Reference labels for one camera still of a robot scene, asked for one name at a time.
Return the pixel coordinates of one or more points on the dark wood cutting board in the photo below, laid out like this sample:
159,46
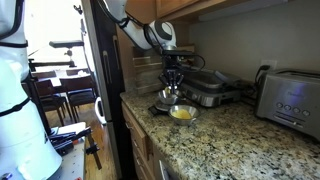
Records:
146,73

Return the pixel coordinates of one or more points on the stainless steel toaster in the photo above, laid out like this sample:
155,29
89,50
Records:
286,103

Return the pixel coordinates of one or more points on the white wall outlet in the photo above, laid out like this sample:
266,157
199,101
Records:
271,62

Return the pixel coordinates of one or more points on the wooden wall cabinet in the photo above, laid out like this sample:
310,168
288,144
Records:
173,6

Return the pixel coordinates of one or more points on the black stereo camera bar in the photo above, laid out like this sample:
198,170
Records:
66,44

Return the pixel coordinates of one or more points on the stainless panini grill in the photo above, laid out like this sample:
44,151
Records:
213,90

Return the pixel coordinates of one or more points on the stainless dishwasher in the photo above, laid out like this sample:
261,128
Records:
163,170

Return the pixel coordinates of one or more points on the dark wooden dining chair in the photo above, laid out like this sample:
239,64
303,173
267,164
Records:
78,95
46,96

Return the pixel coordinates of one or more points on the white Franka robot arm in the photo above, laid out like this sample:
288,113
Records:
20,140

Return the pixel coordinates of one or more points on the black bar clamp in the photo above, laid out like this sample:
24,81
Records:
93,150

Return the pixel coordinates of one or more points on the black power plug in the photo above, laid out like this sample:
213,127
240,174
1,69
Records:
263,67

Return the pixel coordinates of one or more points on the black tool bundle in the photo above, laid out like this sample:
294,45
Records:
63,146

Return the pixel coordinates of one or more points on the wooden drawer cabinet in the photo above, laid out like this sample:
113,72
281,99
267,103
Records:
136,133

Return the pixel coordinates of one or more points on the small steel bowl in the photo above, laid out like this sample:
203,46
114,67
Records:
195,115

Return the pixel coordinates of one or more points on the yellow food contents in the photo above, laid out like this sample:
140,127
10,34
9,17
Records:
181,114

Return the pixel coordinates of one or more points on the white perforated robot cart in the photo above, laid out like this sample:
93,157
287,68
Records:
71,163

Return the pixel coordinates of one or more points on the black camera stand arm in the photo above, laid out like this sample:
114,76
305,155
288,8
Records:
53,63

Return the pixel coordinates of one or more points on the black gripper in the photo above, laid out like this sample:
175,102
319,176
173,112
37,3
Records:
172,63

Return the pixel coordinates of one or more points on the black steel kitchen scale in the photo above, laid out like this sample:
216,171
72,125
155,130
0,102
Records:
159,108

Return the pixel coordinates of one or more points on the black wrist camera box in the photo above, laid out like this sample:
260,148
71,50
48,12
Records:
178,53

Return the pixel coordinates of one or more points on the black refrigerator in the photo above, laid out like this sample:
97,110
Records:
100,83

